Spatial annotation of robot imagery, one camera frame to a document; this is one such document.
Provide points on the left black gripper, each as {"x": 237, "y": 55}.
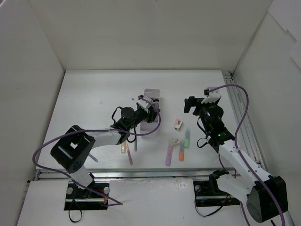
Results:
{"x": 152, "y": 114}

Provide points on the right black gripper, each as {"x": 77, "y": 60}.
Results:
{"x": 194, "y": 107}

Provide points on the pink pen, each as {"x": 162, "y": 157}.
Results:
{"x": 129, "y": 155}

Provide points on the grey purple pen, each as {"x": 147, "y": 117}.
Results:
{"x": 93, "y": 158}

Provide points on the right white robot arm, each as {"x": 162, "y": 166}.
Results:
{"x": 264, "y": 195}

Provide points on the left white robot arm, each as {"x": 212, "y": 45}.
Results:
{"x": 72, "y": 151}

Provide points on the green highlighter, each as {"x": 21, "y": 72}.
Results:
{"x": 187, "y": 138}

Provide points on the small white eraser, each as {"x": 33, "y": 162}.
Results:
{"x": 174, "y": 142}

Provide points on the yellow highlighter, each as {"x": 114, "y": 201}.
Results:
{"x": 123, "y": 147}

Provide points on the purple highlighter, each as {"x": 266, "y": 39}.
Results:
{"x": 169, "y": 155}

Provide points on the orange highlighter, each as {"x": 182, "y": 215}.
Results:
{"x": 181, "y": 150}

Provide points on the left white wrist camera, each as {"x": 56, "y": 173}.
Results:
{"x": 144, "y": 102}

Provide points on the front aluminium rail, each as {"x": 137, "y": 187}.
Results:
{"x": 133, "y": 173}

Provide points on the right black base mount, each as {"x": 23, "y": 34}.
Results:
{"x": 205, "y": 197}

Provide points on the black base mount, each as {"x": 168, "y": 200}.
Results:
{"x": 205, "y": 197}
{"x": 79, "y": 199}

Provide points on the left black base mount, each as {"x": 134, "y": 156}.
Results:
{"x": 79, "y": 199}

